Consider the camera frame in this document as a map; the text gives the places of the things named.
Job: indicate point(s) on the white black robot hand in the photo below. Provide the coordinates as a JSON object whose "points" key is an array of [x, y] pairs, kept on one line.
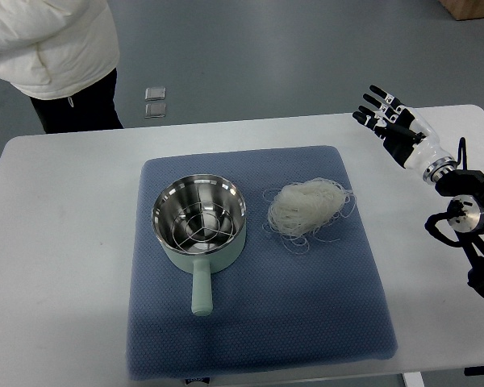
{"points": [[405, 134]]}

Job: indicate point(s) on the white vermicelli bundle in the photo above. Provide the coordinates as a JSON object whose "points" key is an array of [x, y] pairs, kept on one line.
{"points": [[300, 212]]}

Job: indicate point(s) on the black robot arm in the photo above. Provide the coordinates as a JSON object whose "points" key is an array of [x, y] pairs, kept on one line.
{"points": [[462, 224]]}

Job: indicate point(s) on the mint green steel pot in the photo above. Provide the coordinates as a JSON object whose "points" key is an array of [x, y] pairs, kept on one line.
{"points": [[187, 191]]}

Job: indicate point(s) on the brown cardboard box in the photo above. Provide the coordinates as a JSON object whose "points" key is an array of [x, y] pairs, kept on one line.
{"points": [[464, 9]]}

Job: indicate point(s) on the blue quilted mat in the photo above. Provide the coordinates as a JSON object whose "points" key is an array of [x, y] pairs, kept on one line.
{"points": [[272, 308]]}

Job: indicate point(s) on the lower metal floor plate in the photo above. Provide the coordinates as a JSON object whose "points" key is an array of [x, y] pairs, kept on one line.
{"points": [[155, 110]]}

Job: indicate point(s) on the metal floor plate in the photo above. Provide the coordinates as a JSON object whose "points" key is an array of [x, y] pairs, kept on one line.
{"points": [[155, 110], [155, 93]]}

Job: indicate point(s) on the upper metal floor plate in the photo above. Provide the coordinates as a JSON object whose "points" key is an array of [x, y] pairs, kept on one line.
{"points": [[155, 93]]}

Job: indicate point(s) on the person in white jacket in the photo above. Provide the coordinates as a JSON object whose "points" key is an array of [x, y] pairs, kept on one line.
{"points": [[63, 55]]}

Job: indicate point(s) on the wire steaming rack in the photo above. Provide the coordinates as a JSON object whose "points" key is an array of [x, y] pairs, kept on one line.
{"points": [[202, 227]]}

